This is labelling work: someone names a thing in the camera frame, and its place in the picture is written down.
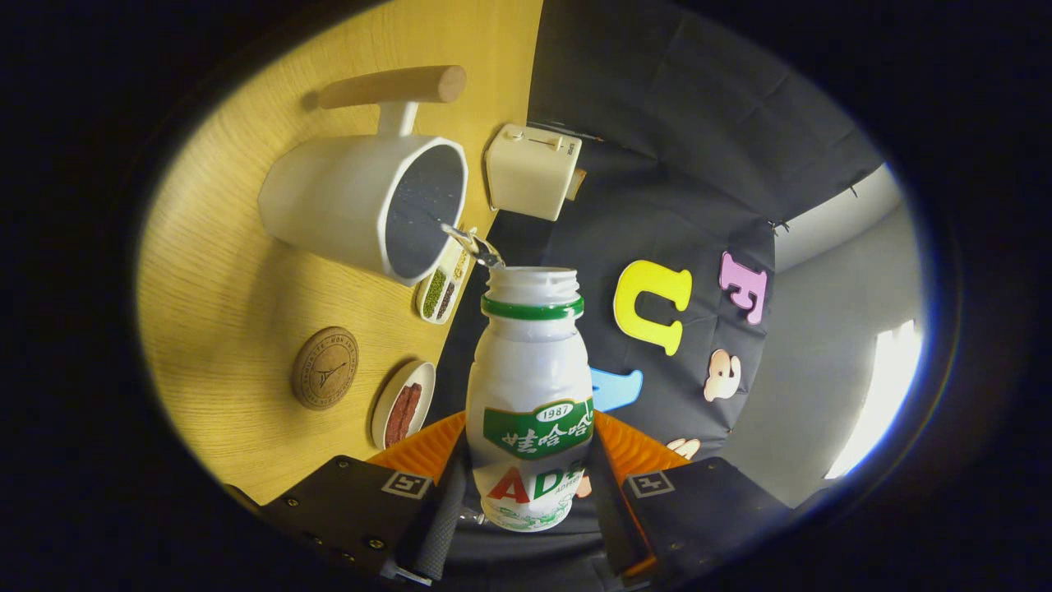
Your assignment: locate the wooden table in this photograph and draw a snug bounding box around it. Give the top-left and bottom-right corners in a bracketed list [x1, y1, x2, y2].
[136, 0, 545, 506]

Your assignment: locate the white cup wooden handle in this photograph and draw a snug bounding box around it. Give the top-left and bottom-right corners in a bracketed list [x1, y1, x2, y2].
[257, 65, 469, 287]

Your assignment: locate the white juice bottle green label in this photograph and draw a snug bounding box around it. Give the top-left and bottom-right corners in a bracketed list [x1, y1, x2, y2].
[465, 265, 595, 533]

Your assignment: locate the white divided bean tray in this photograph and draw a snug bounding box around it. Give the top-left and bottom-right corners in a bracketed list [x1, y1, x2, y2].
[415, 228, 479, 325]

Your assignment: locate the cream toaster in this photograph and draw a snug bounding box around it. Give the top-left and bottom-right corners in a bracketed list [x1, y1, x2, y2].
[485, 123, 588, 222]

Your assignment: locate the white round plate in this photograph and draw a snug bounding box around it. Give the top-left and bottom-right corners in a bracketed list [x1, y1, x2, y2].
[371, 361, 436, 450]

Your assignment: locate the clear poured juice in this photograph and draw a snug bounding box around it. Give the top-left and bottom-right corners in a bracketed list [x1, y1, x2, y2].
[427, 215, 505, 270]

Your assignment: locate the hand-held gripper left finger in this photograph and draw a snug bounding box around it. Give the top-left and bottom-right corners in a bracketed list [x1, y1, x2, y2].
[226, 411, 471, 586]

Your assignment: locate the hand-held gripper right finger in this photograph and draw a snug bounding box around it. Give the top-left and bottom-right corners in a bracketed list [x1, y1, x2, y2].
[585, 409, 794, 589]

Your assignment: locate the round wooden coaster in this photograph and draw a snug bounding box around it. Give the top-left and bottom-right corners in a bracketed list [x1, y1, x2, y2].
[290, 326, 360, 411]

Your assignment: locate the black backdrop cloth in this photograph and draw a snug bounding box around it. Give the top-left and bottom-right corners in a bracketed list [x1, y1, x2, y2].
[427, 0, 888, 592]

